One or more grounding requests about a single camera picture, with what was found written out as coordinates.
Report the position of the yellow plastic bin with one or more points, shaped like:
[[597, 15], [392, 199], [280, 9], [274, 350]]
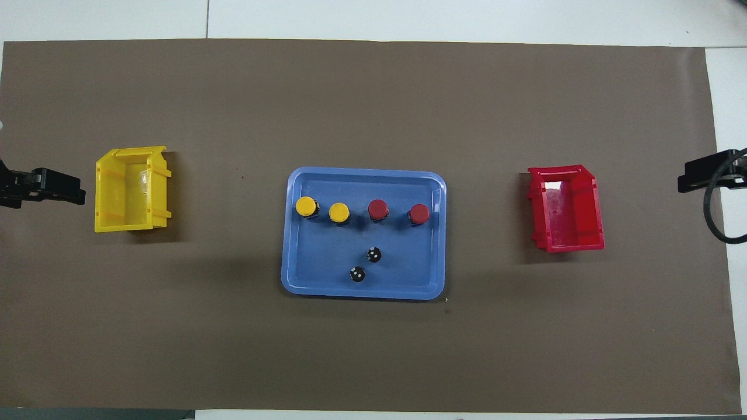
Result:
[[125, 198]]

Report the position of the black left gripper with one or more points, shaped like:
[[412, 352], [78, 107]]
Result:
[[14, 185]]

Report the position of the red push button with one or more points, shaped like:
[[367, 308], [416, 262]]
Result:
[[378, 208], [419, 213]]

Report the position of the black button with white dots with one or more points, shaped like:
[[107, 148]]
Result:
[[357, 274], [374, 255]]

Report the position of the brown table mat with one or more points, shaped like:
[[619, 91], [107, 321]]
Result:
[[233, 350]]

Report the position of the blue plastic tray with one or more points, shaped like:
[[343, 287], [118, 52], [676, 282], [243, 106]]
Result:
[[327, 256]]

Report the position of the yellow push button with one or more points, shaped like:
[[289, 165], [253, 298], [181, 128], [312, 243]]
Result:
[[339, 212], [306, 206]]

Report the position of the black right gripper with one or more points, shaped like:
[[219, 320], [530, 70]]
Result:
[[736, 174]]

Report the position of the red plastic bin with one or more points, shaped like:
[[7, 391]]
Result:
[[569, 210]]

